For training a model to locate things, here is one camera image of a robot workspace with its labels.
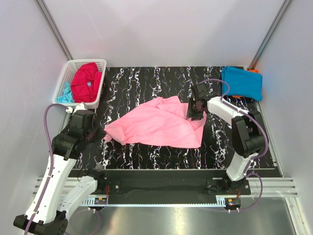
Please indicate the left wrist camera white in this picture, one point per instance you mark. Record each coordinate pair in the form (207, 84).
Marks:
(72, 109)

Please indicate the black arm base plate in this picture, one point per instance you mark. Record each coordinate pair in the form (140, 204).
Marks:
(170, 186)

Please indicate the folded orange t-shirt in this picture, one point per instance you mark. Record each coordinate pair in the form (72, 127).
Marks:
(254, 71)

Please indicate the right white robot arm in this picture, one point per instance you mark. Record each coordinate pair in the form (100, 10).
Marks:
(249, 139)

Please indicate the light blue garment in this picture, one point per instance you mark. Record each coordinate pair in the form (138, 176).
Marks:
(66, 97)

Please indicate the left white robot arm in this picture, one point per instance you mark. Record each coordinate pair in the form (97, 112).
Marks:
(49, 213)

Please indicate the folded blue t-shirt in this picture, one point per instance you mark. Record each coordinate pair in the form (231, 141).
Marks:
(227, 73)

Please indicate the aluminium frame rail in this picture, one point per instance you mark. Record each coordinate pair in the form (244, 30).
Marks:
(267, 187)

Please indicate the white plastic laundry basket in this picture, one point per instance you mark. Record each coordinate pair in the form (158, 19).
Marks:
(67, 74)

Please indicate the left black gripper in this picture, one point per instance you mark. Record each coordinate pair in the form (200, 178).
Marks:
(100, 134)

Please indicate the pink t-shirt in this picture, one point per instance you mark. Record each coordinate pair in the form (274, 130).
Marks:
(158, 122)

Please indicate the aluminium corner post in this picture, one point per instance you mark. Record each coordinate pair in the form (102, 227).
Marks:
(270, 33)
(53, 27)

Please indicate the red t-shirt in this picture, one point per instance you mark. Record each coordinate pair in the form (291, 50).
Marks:
(85, 83)

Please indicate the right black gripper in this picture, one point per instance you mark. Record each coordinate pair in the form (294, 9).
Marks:
(190, 114)

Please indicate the left aluminium corner post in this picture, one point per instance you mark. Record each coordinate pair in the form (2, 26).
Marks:
(53, 27)

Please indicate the right aluminium corner post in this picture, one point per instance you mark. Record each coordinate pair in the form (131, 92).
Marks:
(270, 33)

